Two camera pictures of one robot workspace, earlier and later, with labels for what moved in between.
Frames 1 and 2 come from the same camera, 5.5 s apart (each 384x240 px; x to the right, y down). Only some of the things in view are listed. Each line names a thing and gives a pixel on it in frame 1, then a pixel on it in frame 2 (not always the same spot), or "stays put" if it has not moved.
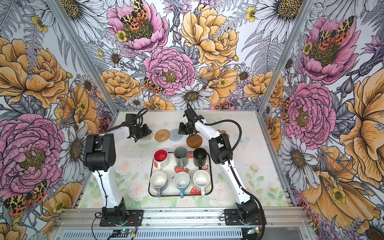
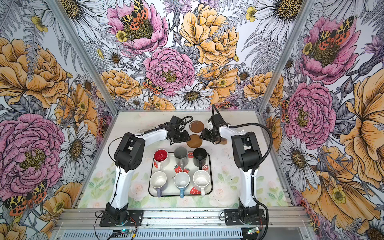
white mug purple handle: [158, 180] stays put
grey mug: [181, 157] stays put
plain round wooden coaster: [194, 141] stays put
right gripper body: [186, 128] → [210, 135]
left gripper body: [141, 131] → [180, 136]
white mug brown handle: [201, 178] stays put
